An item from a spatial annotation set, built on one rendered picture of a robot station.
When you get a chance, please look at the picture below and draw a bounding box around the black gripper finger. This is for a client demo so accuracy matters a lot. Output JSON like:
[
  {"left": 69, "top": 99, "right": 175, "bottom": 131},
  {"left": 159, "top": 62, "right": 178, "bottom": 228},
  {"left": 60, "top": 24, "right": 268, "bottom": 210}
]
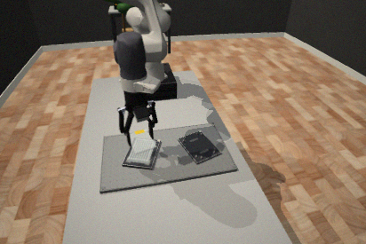
[
  {"left": 117, "top": 107, "right": 134, "bottom": 146},
  {"left": 148, "top": 99, "right": 158, "bottom": 139}
]

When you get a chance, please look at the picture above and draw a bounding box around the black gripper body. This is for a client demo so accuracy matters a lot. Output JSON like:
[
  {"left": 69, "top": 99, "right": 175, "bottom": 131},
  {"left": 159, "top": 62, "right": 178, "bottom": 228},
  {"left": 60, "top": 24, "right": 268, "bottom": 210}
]
[{"left": 123, "top": 91, "right": 148, "bottom": 114}]

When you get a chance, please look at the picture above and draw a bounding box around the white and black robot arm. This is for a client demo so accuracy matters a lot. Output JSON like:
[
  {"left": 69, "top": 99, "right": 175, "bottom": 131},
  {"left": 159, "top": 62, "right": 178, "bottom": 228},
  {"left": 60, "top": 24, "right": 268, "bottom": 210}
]
[{"left": 113, "top": 0, "right": 171, "bottom": 122}]

